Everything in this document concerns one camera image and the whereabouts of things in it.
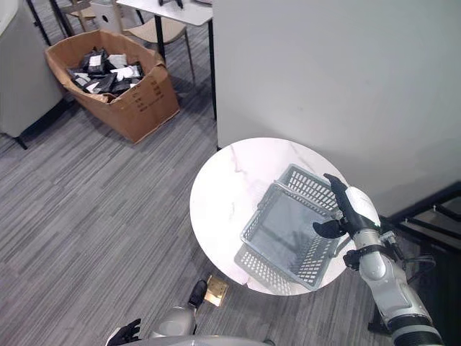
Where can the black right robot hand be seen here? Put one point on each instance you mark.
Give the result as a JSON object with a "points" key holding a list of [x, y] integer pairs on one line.
{"points": [[354, 205]]}

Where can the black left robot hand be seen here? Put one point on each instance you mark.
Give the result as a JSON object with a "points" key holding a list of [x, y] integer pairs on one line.
{"points": [[126, 333]]}

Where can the grey plastic basket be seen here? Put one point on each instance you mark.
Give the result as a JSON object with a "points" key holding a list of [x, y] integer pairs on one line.
{"points": [[288, 230]]}

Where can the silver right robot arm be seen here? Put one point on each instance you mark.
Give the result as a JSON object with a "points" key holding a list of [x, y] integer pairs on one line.
{"points": [[392, 284]]}

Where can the dark robot foot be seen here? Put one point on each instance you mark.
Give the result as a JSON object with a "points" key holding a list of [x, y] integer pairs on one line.
{"points": [[198, 292]]}

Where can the brass floor socket plate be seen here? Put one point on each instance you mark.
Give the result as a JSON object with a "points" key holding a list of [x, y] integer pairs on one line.
{"points": [[215, 290]]}

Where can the round white marble table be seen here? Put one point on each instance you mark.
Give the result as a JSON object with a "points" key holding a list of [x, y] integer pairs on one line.
{"points": [[230, 202]]}

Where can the brown cardboard box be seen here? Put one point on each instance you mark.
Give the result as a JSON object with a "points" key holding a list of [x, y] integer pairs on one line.
{"points": [[144, 104]]}

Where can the beige wooden chair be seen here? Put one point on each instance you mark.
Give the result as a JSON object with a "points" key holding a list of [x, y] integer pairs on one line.
{"points": [[81, 12], [162, 30]]}

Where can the black packets pile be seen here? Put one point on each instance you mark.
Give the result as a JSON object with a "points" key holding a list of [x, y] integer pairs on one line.
{"points": [[104, 74]]}

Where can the white rectangular table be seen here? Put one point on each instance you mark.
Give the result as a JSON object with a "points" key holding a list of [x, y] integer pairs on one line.
{"points": [[173, 11]]}

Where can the black metal shelf frame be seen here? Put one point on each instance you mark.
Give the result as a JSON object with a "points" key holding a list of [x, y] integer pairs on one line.
{"points": [[428, 220]]}

